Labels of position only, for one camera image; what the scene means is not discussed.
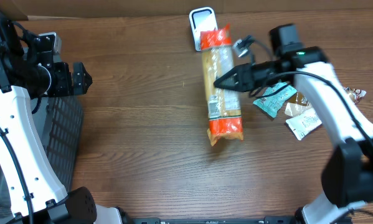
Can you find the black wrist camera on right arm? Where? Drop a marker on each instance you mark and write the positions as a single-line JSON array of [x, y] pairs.
[[242, 48]]

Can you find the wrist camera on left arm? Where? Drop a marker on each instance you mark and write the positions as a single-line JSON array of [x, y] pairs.
[[48, 48]]

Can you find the red and clear snack package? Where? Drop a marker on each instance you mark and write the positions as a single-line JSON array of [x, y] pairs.
[[224, 110]]

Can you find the white barcode scanner stand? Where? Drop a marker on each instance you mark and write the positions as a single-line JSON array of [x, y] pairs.
[[201, 20]]

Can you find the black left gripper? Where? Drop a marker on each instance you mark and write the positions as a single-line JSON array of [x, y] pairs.
[[80, 76]]

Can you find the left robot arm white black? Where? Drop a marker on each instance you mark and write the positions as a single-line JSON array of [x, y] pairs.
[[28, 71]]

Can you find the teal snack packet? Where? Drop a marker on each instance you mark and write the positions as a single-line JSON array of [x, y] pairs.
[[274, 98]]

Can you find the white tube with gold cap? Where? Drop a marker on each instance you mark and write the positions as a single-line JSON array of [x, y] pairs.
[[304, 123]]

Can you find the grey plastic mesh basket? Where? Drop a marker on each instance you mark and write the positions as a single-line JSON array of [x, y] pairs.
[[45, 145]]

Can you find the black rail at table edge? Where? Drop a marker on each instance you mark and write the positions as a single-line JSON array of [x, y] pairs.
[[265, 220]]

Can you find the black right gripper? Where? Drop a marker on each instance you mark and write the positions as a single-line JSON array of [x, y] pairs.
[[245, 78]]

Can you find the beige paper pouch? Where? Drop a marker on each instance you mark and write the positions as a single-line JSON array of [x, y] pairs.
[[298, 103]]

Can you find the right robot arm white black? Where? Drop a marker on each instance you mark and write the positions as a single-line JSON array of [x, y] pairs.
[[347, 179]]

